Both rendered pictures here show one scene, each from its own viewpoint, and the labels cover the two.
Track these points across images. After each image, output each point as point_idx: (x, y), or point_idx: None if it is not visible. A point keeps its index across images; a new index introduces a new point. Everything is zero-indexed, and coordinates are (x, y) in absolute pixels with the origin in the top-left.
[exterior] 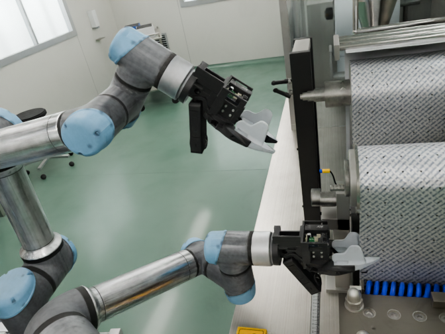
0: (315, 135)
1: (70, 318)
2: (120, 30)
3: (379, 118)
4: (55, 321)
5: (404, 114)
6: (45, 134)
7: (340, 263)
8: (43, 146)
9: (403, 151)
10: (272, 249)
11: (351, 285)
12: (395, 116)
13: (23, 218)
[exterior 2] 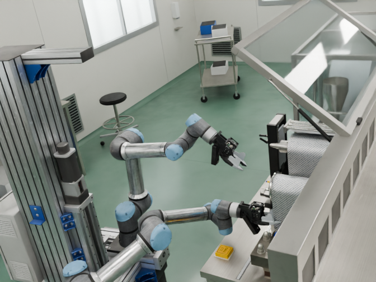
0: (278, 163)
1: (156, 216)
2: (191, 116)
3: (299, 163)
4: (151, 216)
5: (309, 163)
6: (159, 150)
7: (264, 220)
8: (157, 154)
9: (290, 179)
10: (238, 210)
11: (267, 231)
12: (305, 163)
13: (135, 178)
